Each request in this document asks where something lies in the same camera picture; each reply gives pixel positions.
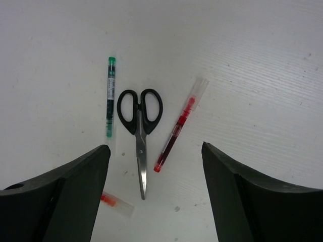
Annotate green pen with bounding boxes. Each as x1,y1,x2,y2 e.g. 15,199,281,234
106,56,116,153

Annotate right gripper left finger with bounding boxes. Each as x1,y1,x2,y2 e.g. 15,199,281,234
1,145,111,241

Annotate orange red pen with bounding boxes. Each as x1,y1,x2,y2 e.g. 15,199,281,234
100,192,134,217

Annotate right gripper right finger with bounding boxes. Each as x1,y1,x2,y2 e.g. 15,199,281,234
201,143,322,241

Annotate black handled scissors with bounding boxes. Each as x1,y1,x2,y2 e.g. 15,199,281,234
117,88,163,200

